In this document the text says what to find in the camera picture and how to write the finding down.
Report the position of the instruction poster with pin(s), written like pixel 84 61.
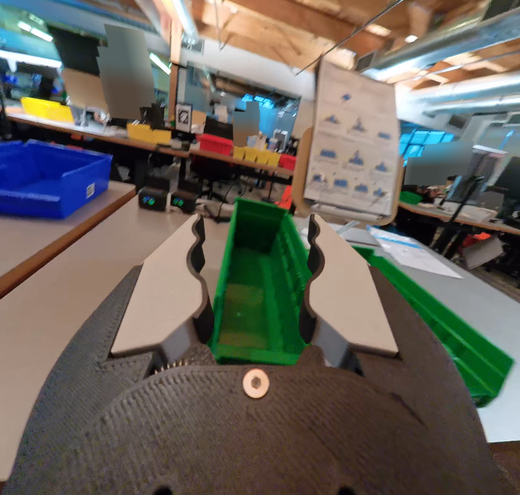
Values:
pixel 353 137

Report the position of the large red plastic bin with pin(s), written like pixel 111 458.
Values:
pixel 215 144

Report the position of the large yellow bin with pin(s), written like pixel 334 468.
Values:
pixel 148 134
pixel 46 109

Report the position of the small red plastic bin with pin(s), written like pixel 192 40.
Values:
pixel 287 161

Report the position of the small yellow bin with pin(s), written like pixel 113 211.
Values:
pixel 274 159
pixel 239 153
pixel 262 157
pixel 250 155

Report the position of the background work table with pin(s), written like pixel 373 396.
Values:
pixel 467 214

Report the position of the dark monitor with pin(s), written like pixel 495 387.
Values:
pixel 508 186

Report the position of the blue plastic bin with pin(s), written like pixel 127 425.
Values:
pixel 44 178

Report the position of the wooden clipboard stand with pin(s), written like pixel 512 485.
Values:
pixel 300 166

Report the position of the black power adapter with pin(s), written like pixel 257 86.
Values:
pixel 217 214

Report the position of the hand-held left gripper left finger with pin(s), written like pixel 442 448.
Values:
pixel 162 291

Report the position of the green plastic bin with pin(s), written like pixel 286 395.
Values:
pixel 447 332
pixel 256 267

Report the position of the long wooden table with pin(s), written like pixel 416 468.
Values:
pixel 227 161

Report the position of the black battery charger case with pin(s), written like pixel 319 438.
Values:
pixel 152 198
pixel 183 200

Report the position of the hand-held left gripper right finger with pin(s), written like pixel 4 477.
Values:
pixel 349 296

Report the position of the printed paper sheet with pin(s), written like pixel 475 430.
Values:
pixel 410 251

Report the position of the black and white tag sign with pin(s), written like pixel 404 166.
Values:
pixel 184 117

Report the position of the black stand pole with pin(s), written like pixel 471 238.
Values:
pixel 459 206

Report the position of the orange object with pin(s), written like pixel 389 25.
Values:
pixel 286 196

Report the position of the wood-edged side table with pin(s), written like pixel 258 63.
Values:
pixel 53 231

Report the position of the grey desk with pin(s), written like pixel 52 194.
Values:
pixel 81 267

